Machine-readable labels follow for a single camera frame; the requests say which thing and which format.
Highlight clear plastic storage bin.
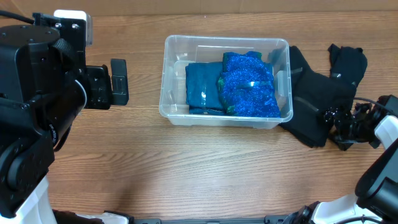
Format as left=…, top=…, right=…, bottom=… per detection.
left=159, top=35, right=294, bottom=129

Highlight blue sequin glitter garment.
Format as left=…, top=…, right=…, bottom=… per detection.
left=217, top=51, right=280, bottom=118

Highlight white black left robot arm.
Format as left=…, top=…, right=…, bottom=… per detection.
left=1, top=9, right=134, bottom=224

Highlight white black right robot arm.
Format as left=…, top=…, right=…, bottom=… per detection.
left=284, top=95, right=397, bottom=224

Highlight black garment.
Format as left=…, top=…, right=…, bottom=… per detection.
left=280, top=44, right=368, bottom=147

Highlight blue denim jeans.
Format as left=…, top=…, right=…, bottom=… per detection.
left=185, top=62, right=226, bottom=116

